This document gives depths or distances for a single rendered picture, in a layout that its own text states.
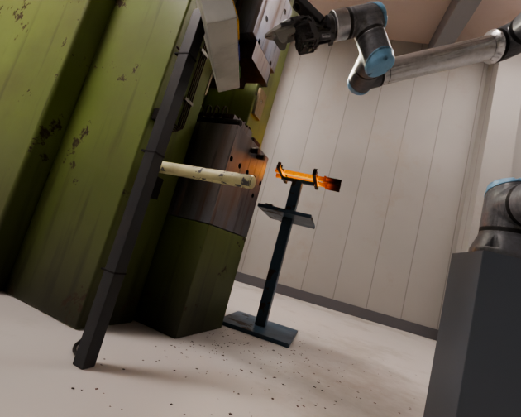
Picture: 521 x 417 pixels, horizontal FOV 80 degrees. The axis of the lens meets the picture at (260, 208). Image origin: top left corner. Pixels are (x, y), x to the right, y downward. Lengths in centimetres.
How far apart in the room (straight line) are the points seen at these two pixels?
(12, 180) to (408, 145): 408
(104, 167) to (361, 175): 343
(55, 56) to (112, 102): 34
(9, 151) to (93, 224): 52
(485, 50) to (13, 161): 180
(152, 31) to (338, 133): 329
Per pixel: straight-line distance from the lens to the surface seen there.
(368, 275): 407
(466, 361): 119
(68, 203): 140
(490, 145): 451
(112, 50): 161
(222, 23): 92
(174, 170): 116
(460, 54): 139
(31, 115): 160
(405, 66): 128
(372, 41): 111
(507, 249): 125
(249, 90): 197
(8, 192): 152
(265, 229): 408
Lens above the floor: 40
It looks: 8 degrees up
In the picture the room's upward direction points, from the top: 15 degrees clockwise
